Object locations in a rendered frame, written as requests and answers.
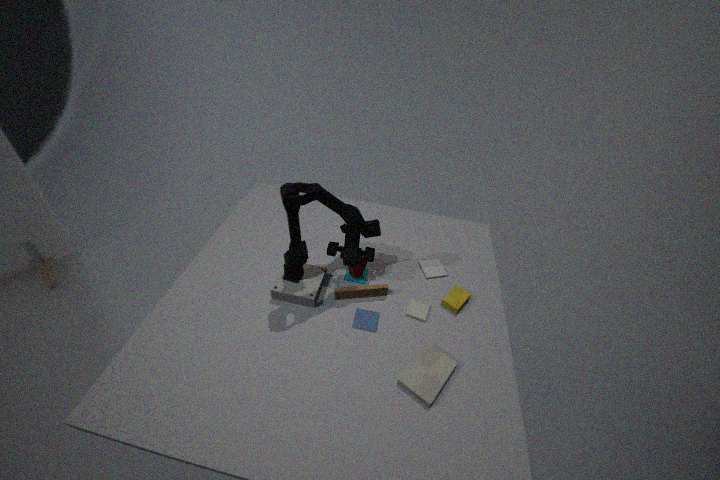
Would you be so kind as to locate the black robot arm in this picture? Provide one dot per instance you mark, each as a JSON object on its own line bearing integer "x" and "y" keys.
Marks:
{"x": 297, "y": 254}

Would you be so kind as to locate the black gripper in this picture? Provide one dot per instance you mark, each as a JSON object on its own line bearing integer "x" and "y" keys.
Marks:
{"x": 333, "y": 248}

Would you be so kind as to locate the tan wooden flat bar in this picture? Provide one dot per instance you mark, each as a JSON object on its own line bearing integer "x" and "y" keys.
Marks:
{"x": 361, "y": 291}

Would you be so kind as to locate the yellow rectangular block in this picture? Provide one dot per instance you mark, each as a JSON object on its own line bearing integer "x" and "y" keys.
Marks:
{"x": 455, "y": 299}

